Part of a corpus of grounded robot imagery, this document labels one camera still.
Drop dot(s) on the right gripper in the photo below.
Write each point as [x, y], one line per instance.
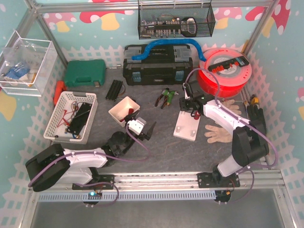
[186, 104]

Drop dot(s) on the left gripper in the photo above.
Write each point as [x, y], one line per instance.
[141, 132]

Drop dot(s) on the red spring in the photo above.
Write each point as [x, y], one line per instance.
[130, 111]
[197, 116]

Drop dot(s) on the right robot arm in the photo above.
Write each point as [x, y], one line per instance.
[249, 141]

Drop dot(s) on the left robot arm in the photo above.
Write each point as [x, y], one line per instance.
[57, 165]

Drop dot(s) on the white spring tray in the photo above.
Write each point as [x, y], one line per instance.
[121, 110]

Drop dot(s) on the white peg board fixture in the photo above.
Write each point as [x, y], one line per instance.
[186, 126]

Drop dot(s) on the white work glove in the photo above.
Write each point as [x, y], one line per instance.
[217, 134]
[232, 106]

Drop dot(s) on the red filament spool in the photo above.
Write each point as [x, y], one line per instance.
[231, 68]

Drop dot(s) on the black toolbox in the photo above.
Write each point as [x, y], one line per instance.
[165, 65]

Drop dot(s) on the black aluminium extrusion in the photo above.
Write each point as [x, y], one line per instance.
[114, 90]

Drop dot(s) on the yellow black screwdriver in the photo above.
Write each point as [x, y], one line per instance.
[252, 101]

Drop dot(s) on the black rubber glove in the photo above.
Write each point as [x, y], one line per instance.
[256, 113]

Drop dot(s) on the black circuit board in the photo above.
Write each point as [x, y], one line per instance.
[80, 119]

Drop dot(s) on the white perforated basket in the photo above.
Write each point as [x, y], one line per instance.
[65, 109]

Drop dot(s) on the green plastic case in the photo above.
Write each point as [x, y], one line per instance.
[85, 73]

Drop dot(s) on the clear acrylic box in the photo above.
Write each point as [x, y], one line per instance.
[39, 54]

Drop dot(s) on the blue white glove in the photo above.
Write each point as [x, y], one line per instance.
[18, 72]

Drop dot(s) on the white slotted cable duct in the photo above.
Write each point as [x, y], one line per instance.
[127, 196]

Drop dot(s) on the black wire mesh basket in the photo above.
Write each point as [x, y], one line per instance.
[175, 21]

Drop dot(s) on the orange handled tool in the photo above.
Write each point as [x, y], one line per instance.
[60, 87]

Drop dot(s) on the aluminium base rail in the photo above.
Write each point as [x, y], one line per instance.
[156, 181]

